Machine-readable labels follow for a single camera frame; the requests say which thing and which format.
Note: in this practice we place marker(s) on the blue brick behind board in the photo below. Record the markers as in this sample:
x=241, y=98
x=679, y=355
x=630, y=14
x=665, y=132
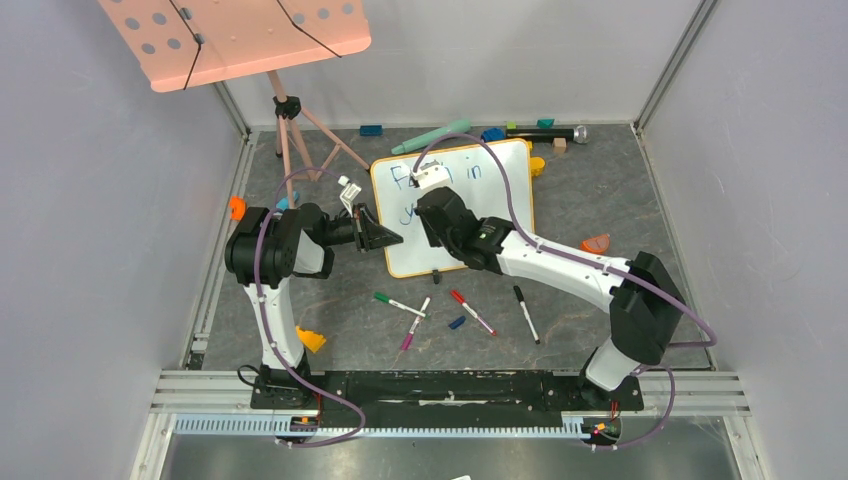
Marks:
x=493, y=135

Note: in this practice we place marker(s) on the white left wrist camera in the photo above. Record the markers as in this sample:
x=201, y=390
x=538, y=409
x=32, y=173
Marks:
x=350, y=191

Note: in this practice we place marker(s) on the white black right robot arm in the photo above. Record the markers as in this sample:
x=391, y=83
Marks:
x=639, y=295

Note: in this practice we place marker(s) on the black whiteboard marker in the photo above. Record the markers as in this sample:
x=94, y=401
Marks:
x=525, y=311

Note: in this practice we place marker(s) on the orange toy block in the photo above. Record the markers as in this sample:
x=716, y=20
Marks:
x=238, y=208

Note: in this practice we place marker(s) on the pink music stand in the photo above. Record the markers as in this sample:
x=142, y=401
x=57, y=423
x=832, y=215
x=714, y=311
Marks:
x=189, y=43

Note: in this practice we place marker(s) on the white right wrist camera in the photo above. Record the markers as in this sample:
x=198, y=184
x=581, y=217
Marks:
x=431, y=177

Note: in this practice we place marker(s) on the green whiteboard marker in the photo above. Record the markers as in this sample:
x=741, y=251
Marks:
x=387, y=300

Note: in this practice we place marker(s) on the teal toy tube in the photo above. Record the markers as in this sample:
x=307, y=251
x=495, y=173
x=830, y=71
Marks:
x=423, y=140

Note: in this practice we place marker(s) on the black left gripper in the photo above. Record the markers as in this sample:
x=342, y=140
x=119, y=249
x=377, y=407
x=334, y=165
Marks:
x=370, y=235

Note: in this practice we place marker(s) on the yellow wedge block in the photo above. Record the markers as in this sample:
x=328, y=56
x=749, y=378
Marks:
x=313, y=341

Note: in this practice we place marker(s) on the orange half-round block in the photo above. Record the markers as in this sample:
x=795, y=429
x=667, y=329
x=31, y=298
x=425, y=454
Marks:
x=596, y=245

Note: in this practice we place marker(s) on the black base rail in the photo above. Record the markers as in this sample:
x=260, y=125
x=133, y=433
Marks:
x=441, y=399

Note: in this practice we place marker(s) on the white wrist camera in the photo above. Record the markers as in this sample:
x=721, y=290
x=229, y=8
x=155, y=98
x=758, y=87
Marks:
x=350, y=191
x=431, y=177

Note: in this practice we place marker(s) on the red whiteboard marker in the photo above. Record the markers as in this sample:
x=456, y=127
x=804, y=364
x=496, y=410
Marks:
x=461, y=300

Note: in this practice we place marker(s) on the dark blue brick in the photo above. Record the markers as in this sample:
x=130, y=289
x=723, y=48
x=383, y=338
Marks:
x=371, y=130

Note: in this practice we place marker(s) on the blue marker cap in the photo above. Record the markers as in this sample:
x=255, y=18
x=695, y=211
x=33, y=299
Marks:
x=457, y=323

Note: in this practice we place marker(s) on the pink whiteboard marker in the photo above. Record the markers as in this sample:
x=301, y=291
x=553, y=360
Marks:
x=416, y=323

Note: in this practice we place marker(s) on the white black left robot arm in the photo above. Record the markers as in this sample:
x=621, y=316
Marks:
x=267, y=249

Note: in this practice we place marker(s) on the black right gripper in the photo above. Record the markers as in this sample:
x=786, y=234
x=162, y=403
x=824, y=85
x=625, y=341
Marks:
x=431, y=208

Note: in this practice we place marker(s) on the tan wooden cube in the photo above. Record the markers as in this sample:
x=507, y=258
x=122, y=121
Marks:
x=559, y=146

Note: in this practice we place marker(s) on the black silver microphone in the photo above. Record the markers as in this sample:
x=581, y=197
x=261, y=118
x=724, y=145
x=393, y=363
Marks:
x=578, y=134

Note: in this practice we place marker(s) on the yellow cylinder toy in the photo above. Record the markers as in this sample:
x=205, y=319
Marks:
x=537, y=166

